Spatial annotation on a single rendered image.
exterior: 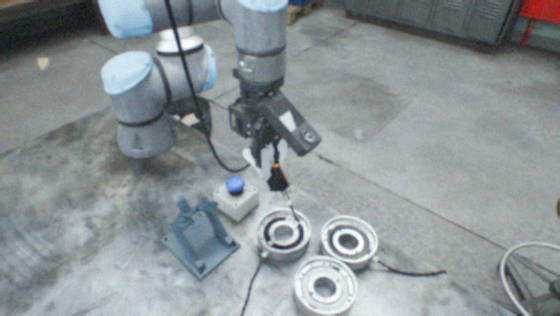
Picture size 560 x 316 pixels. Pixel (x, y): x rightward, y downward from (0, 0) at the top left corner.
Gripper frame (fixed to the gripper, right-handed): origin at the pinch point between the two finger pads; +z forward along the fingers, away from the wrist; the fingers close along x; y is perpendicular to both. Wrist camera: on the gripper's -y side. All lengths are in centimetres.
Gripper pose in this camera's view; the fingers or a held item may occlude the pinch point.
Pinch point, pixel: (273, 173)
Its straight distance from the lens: 67.4
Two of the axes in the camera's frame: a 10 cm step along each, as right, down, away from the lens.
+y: -7.4, -4.4, 5.1
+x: -6.8, 4.8, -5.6
